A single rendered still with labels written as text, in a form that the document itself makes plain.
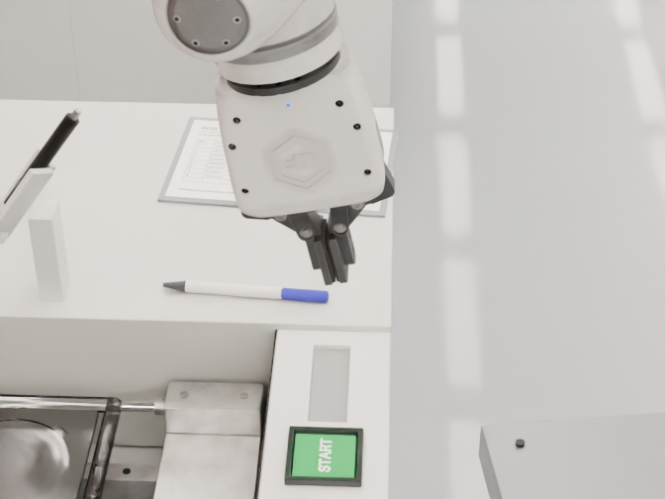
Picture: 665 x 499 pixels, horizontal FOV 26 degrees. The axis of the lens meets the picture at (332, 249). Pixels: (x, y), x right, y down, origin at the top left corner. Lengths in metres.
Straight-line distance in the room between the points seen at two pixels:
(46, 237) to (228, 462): 0.24
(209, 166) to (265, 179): 0.43
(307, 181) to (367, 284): 0.29
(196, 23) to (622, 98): 2.71
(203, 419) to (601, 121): 2.27
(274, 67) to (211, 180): 0.48
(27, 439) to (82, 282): 0.14
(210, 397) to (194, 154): 0.29
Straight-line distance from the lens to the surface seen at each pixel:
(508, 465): 1.22
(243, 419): 1.20
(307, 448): 1.08
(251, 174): 0.95
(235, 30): 0.79
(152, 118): 1.46
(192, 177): 1.36
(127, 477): 1.23
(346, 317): 1.19
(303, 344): 1.17
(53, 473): 1.17
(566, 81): 3.51
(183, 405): 1.20
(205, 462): 1.19
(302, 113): 0.92
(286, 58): 0.88
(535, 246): 2.93
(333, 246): 0.99
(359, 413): 1.11
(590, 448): 1.25
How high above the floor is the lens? 1.71
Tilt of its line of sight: 36 degrees down
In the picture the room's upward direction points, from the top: straight up
